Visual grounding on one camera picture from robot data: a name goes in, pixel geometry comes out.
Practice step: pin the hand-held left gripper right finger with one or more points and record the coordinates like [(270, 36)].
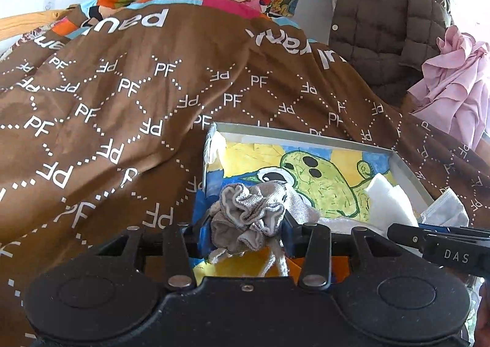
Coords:
[(289, 236)]

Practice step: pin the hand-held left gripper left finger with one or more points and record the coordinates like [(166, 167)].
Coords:
[(203, 237)]

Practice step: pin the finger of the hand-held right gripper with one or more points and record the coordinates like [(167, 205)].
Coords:
[(405, 234)]

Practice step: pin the white foam sheet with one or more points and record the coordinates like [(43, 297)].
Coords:
[(390, 197)]

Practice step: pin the grey pleated face mask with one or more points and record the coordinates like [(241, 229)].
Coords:
[(446, 209)]

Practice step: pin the grey tray with painted picture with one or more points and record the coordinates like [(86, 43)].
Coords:
[(325, 178)]

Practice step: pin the brown printed blanket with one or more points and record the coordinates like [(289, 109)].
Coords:
[(115, 101)]

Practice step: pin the pink garment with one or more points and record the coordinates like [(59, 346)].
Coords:
[(455, 78)]

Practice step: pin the brown quilted jacket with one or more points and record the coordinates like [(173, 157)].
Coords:
[(382, 17)]

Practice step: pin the patterned bed sheet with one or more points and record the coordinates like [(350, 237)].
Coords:
[(34, 36)]

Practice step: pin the wooden bed rail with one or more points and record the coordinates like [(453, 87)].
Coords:
[(26, 23)]

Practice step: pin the white wall socket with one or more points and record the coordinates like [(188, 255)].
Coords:
[(50, 2)]

